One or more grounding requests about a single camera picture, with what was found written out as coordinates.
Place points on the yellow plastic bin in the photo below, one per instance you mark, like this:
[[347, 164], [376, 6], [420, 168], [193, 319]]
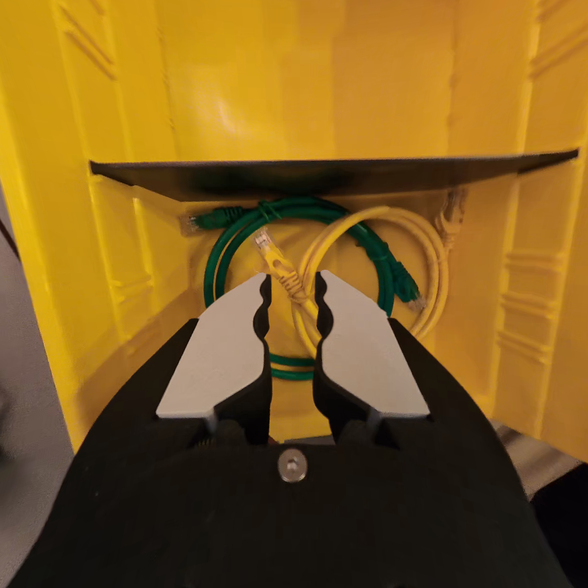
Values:
[[298, 92]]

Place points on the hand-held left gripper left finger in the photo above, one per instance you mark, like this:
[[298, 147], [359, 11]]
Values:
[[216, 358]]

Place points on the person's dark clothing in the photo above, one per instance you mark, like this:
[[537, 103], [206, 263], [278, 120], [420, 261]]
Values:
[[565, 528]]

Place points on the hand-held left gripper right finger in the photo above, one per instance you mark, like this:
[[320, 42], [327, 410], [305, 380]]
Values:
[[367, 358]]

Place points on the black bin divider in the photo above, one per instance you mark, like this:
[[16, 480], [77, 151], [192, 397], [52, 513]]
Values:
[[321, 177]]

